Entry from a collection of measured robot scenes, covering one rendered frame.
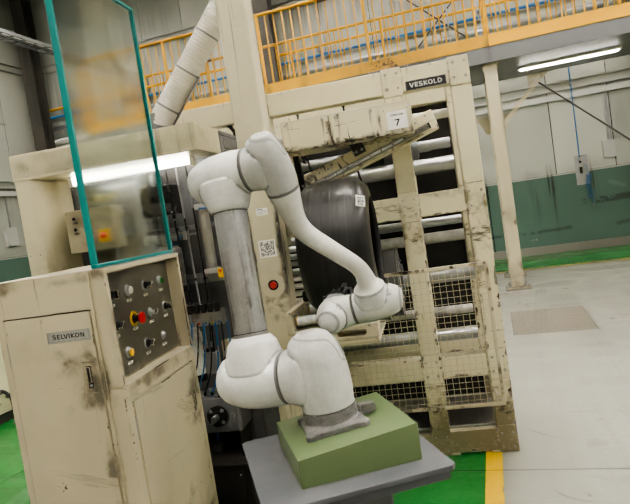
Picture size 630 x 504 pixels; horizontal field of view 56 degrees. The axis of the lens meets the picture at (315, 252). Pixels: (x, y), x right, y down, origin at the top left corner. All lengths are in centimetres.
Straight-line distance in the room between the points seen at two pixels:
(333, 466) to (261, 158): 85
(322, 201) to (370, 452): 110
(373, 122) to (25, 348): 168
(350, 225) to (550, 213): 954
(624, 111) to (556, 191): 176
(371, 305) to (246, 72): 121
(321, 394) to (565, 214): 1028
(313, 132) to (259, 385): 142
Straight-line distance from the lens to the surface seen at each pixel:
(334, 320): 189
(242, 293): 172
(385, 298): 189
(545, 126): 1179
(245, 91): 260
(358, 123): 275
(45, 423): 211
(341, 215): 230
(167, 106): 303
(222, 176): 174
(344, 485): 159
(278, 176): 171
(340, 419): 167
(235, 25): 268
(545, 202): 1166
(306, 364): 163
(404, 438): 164
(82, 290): 193
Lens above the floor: 133
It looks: 3 degrees down
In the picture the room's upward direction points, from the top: 9 degrees counter-clockwise
